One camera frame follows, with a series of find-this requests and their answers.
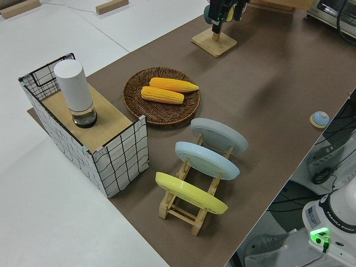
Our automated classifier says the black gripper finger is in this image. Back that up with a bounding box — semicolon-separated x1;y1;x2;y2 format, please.
209;0;231;34
233;0;248;22

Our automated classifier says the wooden drawer cabinet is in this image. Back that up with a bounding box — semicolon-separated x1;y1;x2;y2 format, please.
246;0;295;12

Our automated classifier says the dark blue mug yellow inside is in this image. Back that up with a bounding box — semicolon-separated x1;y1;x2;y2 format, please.
203;4;235;24

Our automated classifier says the wooden mug tree stand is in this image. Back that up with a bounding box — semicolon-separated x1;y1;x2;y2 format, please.
191;26;238;58

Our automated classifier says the yellow corn cob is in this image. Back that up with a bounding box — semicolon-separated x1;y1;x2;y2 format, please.
141;86;185;105
149;77;200;93

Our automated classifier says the brown table mat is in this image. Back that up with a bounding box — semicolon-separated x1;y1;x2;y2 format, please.
26;0;356;267

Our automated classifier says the cream toaster oven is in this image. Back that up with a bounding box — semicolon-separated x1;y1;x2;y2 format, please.
304;0;356;34

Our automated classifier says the wooden block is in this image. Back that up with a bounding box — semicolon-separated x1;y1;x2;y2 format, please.
95;0;130;16
0;0;41;20

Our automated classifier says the round wicker basket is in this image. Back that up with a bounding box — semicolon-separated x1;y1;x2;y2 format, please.
122;66;201;126

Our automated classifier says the grey plate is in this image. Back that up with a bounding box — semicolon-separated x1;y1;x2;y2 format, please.
190;117;249;159

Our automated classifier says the blue dome bell wooden base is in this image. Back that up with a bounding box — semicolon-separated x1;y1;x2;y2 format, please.
309;110;330;128

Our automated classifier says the light blue plate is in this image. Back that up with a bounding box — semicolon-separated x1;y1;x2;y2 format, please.
174;141;240;181

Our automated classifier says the white cylindrical bottle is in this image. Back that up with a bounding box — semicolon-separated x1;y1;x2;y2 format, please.
53;60;98;129

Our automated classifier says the yellow plate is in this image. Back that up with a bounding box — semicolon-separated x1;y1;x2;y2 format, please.
155;171;229;215

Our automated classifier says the wooden plate rack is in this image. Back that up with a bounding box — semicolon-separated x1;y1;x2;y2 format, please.
158;132;235;236

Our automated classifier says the black hanging cable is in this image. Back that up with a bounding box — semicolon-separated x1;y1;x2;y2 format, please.
335;0;356;47

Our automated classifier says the thin blue wire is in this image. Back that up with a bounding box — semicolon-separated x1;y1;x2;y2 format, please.
40;2;98;13

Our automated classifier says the grid-paper wire rack with board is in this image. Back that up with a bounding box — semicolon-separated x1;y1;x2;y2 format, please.
18;52;150;199

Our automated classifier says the black floor cable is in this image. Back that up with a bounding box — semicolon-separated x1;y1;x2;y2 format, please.
268;191;320;215

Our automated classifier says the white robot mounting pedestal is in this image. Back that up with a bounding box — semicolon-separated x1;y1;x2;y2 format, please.
230;229;315;267

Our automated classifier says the green cable plug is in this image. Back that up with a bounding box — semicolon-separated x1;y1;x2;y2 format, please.
319;236;330;254

